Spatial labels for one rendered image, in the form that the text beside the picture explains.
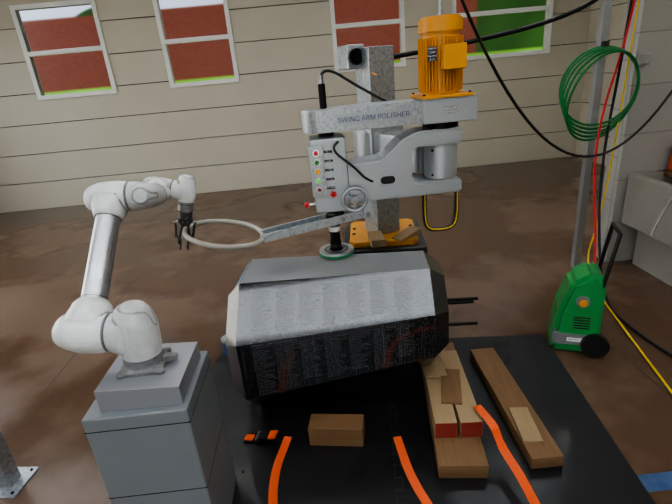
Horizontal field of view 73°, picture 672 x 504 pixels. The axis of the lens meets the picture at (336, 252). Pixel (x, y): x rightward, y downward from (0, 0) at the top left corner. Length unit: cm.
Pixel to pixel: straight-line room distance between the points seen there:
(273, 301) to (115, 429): 100
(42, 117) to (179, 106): 237
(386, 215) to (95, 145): 690
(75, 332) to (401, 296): 154
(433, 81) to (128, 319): 189
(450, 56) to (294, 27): 612
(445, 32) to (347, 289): 143
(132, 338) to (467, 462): 166
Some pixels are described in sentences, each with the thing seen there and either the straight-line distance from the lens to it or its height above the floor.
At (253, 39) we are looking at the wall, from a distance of 857.
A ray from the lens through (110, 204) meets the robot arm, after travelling 220.
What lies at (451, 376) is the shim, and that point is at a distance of 285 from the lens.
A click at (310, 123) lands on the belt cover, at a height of 168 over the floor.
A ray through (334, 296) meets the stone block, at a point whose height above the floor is 79.
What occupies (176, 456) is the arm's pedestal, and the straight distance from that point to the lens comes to 206.
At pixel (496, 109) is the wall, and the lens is 921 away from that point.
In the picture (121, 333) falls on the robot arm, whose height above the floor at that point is 108.
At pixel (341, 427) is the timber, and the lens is 265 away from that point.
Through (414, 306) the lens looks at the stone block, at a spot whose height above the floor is 72.
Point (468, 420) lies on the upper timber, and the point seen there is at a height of 20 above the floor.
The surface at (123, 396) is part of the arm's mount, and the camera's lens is 197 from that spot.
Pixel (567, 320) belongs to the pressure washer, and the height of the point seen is 25.
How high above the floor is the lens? 194
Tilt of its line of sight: 22 degrees down
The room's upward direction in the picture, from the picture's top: 5 degrees counter-clockwise
